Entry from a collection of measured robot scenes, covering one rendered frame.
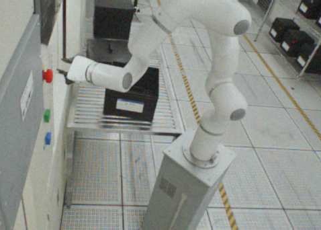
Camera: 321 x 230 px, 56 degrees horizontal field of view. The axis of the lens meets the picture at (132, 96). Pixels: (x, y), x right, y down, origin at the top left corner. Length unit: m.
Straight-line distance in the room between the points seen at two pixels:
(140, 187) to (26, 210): 1.44
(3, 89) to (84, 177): 1.85
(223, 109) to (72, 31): 0.83
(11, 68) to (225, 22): 0.67
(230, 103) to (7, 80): 0.91
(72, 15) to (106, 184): 1.25
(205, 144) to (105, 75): 0.61
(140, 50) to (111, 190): 1.41
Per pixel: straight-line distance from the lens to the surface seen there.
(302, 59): 4.11
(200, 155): 1.48
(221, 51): 1.12
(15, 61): 0.54
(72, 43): 1.60
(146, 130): 1.57
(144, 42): 0.99
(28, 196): 0.87
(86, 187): 2.23
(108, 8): 2.21
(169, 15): 0.97
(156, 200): 1.78
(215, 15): 0.99
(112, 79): 1.03
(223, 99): 1.24
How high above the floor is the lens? 1.85
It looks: 38 degrees down
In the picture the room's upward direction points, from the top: 10 degrees clockwise
